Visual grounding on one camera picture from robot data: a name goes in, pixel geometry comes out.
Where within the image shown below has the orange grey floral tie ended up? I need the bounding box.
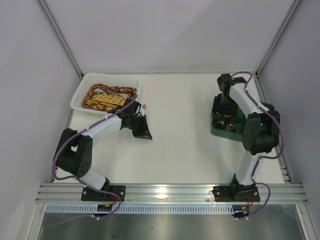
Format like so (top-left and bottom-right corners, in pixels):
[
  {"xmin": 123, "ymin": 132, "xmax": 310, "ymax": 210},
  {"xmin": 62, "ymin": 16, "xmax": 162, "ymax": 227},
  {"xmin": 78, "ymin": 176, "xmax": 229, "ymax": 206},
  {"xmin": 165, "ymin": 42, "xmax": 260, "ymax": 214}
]
[{"xmin": 213, "ymin": 114, "xmax": 226, "ymax": 131}]

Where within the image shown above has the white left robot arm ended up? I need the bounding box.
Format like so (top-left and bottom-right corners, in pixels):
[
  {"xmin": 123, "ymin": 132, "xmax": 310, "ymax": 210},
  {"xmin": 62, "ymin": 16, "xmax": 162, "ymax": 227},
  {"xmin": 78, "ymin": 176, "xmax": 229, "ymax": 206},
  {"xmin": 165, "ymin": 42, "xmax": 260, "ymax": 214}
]
[{"xmin": 52, "ymin": 98, "xmax": 153, "ymax": 193}]

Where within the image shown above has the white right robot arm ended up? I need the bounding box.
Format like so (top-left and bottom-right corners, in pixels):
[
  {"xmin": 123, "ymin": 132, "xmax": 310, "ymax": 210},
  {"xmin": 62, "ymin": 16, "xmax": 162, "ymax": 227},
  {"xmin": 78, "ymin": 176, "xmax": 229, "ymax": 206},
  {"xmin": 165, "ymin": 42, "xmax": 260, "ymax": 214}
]
[{"xmin": 211, "ymin": 73, "xmax": 281, "ymax": 186}]

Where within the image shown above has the rolled brown floral tie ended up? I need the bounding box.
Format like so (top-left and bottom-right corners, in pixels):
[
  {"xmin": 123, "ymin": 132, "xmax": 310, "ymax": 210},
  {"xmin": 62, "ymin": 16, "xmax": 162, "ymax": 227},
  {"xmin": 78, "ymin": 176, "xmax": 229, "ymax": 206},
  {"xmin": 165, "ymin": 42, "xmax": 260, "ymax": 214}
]
[{"xmin": 224, "ymin": 122, "xmax": 237, "ymax": 133}]

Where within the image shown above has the green compartment organizer tray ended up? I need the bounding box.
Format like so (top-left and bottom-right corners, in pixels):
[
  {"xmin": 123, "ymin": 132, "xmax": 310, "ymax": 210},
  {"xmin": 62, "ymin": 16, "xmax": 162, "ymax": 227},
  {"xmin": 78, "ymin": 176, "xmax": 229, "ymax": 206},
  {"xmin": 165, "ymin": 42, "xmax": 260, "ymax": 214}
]
[{"xmin": 210, "ymin": 93, "xmax": 280, "ymax": 146}]

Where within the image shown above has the gold patterned tie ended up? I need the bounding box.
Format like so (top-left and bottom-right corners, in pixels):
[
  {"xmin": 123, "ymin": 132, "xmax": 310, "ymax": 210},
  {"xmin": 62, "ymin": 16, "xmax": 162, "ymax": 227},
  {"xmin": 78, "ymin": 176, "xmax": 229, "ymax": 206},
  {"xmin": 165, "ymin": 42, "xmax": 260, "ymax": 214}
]
[{"xmin": 81, "ymin": 93, "xmax": 126, "ymax": 112}]

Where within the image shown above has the white perforated plastic basket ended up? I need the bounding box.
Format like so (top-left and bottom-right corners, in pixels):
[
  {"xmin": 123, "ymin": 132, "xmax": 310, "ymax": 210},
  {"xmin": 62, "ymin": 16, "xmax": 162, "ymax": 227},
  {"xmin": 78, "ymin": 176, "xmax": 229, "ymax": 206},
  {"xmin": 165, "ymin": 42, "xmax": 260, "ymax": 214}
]
[{"xmin": 70, "ymin": 73, "xmax": 143, "ymax": 116}]

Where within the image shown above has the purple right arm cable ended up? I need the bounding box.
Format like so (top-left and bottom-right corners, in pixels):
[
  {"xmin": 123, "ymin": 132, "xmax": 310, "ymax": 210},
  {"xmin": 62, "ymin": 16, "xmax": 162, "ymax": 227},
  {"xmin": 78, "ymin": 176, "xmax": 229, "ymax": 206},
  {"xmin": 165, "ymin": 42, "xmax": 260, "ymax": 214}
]
[{"xmin": 231, "ymin": 71, "xmax": 286, "ymax": 220}]

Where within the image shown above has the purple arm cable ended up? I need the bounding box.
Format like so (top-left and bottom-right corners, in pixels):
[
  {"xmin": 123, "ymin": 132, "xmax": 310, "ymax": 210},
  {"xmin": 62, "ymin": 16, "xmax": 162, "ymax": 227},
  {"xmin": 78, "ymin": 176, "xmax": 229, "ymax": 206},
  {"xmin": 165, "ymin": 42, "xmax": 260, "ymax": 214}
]
[
  {"xmin": 47, "ymin": 93, "xmax": 139, "ymax": 227},
  {"xmin": 231, "ymin": 71, "xmax": 286, "ymax": 220}
]

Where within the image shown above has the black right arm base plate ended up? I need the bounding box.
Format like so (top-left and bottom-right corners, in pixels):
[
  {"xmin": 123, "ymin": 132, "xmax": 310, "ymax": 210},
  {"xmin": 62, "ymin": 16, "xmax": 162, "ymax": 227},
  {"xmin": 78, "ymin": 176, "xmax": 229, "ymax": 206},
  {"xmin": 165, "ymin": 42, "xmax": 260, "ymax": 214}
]
[{"xmin": 211, "ymin": 184, "xmax": 261, "ymax": 203}]

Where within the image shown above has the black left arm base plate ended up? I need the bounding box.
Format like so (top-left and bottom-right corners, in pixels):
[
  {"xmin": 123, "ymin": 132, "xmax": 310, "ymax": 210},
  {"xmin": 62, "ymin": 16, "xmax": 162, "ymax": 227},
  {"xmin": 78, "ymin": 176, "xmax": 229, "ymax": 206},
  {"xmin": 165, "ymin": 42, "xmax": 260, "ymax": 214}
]
[{"xmin": 81, "ymin": 185, "xmax": 126, "ymax": 202}]

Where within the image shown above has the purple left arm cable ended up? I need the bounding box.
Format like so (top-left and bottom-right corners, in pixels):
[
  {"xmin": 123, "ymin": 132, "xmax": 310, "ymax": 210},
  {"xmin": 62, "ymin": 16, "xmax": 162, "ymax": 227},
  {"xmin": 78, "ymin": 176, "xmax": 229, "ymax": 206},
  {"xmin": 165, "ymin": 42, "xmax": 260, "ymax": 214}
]
[{"xmin": 47, "ymin": 93, "xmax": 139, "ymax": 227}]

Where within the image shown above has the aluminium front rail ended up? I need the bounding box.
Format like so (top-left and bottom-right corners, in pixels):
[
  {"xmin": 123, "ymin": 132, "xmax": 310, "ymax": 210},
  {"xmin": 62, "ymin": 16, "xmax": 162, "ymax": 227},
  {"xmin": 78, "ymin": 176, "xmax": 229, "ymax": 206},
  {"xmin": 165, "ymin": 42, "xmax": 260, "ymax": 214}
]
[{"xmin": 35, "ymin": 182, "xmax": 308, "ymax": 205}]

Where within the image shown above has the white slotted cable duct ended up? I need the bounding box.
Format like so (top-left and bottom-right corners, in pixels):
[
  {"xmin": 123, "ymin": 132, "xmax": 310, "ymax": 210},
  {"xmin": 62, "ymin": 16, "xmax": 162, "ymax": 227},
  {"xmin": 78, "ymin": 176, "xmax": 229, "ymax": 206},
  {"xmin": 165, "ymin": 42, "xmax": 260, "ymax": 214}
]
[{"xmin": 45, "ymin": 203, "xmax": 235, "ymax": 215}]

